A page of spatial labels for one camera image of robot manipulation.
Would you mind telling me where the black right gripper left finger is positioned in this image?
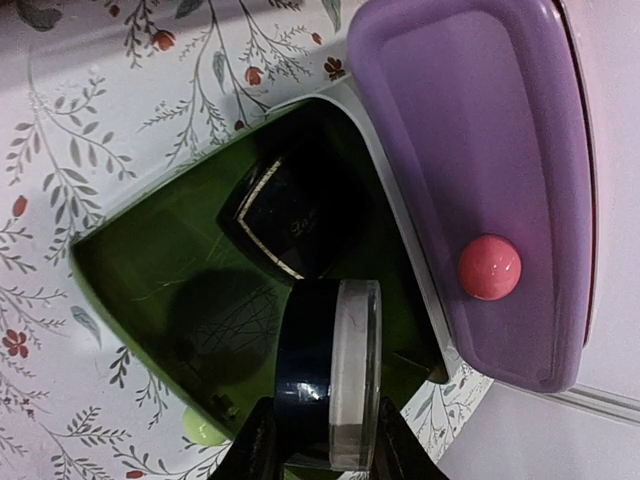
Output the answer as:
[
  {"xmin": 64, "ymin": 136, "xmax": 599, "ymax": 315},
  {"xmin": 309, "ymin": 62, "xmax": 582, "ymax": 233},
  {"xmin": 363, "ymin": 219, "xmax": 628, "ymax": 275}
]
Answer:
[{"xmin": 208, "ymin": 398, "xmax": 283, "ymax": 480}]

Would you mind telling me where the round clear-lid jar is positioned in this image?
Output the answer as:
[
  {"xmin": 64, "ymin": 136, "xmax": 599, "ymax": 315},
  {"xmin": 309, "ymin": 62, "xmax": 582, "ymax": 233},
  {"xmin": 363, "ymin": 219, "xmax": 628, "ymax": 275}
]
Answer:
[{"xmin": 274, "ymin": 279, "xmax": 382, "ymax": 472}]

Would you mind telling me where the pink purple drawer box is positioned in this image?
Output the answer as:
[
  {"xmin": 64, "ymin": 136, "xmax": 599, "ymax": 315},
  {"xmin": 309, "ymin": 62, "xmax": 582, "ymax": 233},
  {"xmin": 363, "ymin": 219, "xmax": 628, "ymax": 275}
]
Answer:
[{"xmin": 347, "ymin": 1, "xmax": 639, "ymax": 397}]

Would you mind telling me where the floral table mat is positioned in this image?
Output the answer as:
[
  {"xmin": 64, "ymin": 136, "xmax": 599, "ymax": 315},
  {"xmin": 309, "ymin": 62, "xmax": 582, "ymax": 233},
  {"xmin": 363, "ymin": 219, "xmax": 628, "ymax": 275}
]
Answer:
[{"xmin": 1, "ymin": 1, "xmax": 491, "ymax": 479}]

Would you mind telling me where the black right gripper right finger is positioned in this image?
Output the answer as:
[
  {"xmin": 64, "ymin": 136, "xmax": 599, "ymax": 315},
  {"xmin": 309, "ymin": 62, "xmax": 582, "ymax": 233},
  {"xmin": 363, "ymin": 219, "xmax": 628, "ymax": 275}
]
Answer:
[{"xmin": 375, "ymin": 397, "xmax": 448, "ymax": 480}]

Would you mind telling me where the black gold-edged box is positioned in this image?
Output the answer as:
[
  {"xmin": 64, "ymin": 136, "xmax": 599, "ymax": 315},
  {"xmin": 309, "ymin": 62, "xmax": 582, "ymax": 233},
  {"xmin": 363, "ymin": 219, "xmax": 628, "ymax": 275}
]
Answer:
[{"xmin": 217, "ymin": 148, "xmax": 371, "ymax": 282}]

